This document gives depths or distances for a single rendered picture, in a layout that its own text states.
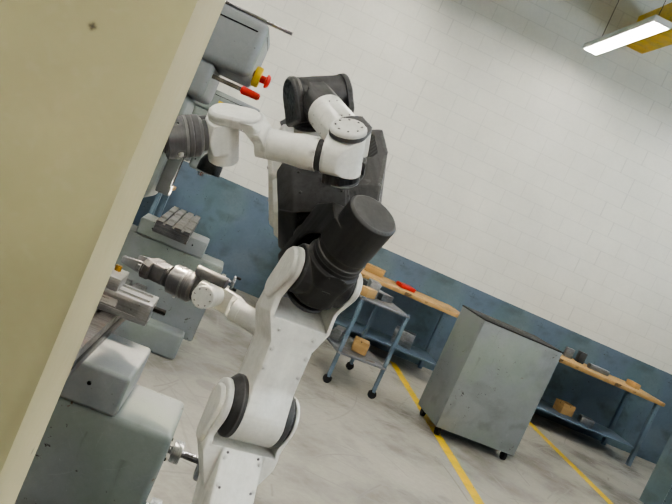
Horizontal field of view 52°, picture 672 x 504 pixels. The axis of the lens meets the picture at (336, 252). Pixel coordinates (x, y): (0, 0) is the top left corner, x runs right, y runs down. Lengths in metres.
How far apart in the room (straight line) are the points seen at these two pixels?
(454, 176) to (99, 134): 8.60
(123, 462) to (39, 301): 1.82
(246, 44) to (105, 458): 1.21
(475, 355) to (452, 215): 3.12
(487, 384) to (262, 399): 4.79
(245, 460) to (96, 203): 1.37
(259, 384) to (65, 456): 0.77
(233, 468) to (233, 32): 1.12
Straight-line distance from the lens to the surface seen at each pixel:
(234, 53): 1.96
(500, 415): 6.39
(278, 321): 1.52
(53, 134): 0.29
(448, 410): 6.20
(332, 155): 1.40
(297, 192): 1.58
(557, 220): 9.31
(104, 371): 2.02
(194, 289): 1.95
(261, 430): 1.57
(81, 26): 0.29
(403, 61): 8.81
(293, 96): 1.64
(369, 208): 1.42
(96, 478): 2.14
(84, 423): 2.09
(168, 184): 2.06
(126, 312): 2.24
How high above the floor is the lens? 1.53
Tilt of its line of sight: 4 degrees down
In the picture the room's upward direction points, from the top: 24 degrees clockwise
